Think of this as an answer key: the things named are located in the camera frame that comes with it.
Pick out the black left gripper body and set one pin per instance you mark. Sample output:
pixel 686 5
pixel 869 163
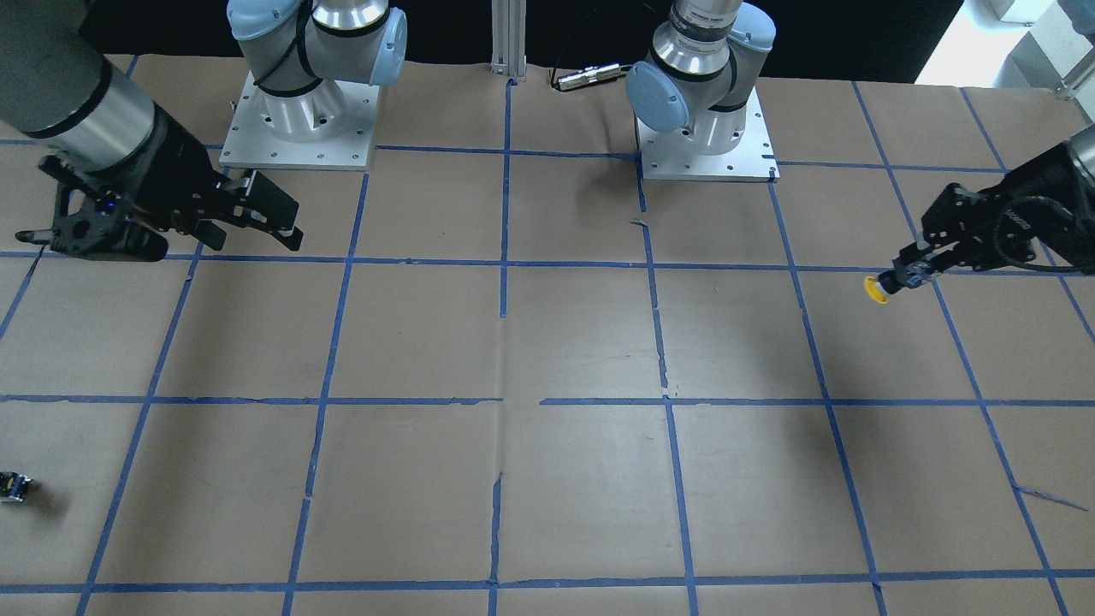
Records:
pixel 1035 195

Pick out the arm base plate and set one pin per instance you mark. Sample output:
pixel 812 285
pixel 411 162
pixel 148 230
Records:
pixel 330 128
pixel 722 146

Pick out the aluminium frame post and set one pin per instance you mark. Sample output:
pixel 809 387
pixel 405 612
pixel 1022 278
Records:
pixel 508 18

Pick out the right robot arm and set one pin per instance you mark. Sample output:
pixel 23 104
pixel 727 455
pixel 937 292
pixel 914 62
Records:
pixel 289 48

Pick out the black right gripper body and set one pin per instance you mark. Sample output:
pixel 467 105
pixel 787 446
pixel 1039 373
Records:
pixel 177 161

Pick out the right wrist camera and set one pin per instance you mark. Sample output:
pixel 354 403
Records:
pixel 92 223

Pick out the yellow push button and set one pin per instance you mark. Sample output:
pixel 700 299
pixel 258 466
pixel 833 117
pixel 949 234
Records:
pixel 882 287

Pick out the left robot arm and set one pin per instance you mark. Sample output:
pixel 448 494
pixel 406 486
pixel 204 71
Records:
pixel 695 82

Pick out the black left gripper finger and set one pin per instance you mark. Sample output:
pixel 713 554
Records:
pixel 923 270
pixel 923 248

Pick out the small black switch block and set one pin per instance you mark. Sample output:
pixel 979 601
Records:
pixel 14 487

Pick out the silver cable connector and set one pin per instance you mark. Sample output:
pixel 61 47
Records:
pixel 590 76

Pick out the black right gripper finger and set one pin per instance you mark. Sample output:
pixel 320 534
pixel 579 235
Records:
pixel 265 207
pixel 200 229

